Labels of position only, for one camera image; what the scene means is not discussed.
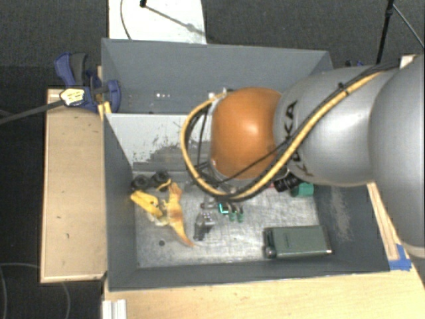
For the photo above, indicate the black toy binoculars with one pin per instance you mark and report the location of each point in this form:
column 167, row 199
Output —
column 146, row 180

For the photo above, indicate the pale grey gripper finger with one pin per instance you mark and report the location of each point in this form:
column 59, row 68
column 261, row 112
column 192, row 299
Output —
column 199, row 231
column 208, row 218

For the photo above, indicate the teal green box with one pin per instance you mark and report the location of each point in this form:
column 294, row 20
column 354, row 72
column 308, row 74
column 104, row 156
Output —
column 303, row 190

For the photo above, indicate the dark green flat block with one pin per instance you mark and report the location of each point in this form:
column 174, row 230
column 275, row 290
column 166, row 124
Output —
column 299, row 243

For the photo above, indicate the yellow banana peel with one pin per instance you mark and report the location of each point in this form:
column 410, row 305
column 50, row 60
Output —
column 146, row 202

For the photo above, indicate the grey metal bin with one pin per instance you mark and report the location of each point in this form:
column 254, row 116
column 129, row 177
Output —
column 232, row 244

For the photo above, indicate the black cylinder on white bracket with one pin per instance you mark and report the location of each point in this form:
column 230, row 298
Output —
column 286, row 183

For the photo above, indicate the pale wood flat board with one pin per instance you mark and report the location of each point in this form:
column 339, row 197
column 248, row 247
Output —
column 73, row 191

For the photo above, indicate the orange toy dinosaur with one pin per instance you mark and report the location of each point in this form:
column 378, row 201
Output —
column 175, row 208

